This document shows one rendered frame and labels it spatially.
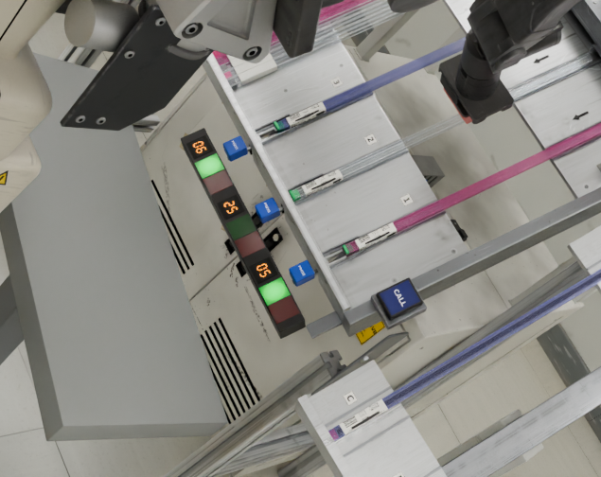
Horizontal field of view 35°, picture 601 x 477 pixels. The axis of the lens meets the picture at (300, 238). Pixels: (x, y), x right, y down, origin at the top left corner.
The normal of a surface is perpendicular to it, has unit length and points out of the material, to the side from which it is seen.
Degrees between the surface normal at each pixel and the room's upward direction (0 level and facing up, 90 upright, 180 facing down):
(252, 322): 90
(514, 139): 90
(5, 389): 0
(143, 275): 0
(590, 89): 46
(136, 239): 0
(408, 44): 90
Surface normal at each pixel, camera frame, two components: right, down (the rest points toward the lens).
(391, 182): -0.03, -0.37
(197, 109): -0.64, 0.03
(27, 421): 0.62, -0.56
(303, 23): 0.44, 0.83
